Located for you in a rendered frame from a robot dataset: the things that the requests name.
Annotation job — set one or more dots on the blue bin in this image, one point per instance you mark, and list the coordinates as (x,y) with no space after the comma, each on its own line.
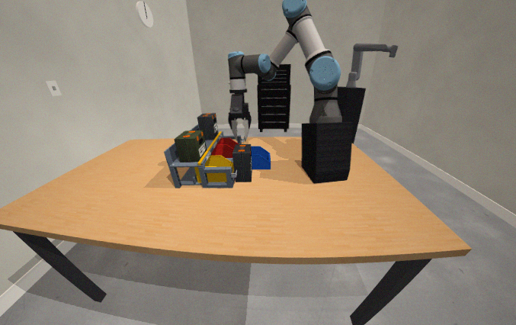
(261,158)

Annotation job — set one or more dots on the yellow open bin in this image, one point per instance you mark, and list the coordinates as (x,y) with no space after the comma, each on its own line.
(215,161)

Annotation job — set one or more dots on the red open bin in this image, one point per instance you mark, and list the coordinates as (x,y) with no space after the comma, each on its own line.
(225,149)

